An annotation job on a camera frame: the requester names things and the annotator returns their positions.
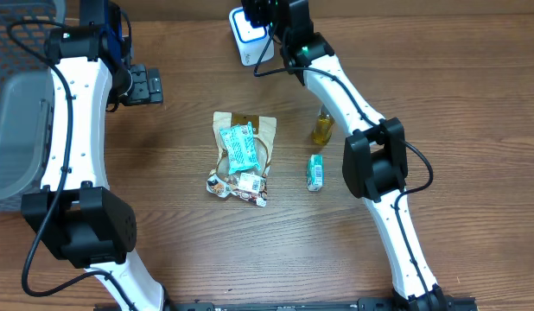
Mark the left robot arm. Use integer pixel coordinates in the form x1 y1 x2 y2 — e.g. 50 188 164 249
21 0 169 310

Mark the teal small carton box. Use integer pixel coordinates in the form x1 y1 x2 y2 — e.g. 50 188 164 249
306 154 324 192

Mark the brown Pantree snack packet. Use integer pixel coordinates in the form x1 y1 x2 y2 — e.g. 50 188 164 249
210 111 277 178

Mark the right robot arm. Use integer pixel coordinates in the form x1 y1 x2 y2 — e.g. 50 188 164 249
242 0 448 310

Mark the brown white snack wrapper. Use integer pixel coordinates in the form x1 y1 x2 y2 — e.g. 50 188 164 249
206 168 268 207

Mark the grey plastic mesh basket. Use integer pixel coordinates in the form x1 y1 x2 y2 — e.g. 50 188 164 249
0 0 66 212

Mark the teal white snack packet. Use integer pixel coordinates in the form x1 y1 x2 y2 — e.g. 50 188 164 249
219 122 261 175

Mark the white barcode scanner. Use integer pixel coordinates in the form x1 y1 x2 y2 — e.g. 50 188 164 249
228 7 270 67

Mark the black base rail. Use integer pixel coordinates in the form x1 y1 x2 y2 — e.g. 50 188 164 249
93 296 479 311

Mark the clear plastic container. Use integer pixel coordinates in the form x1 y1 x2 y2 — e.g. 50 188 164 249
312 105 335 146

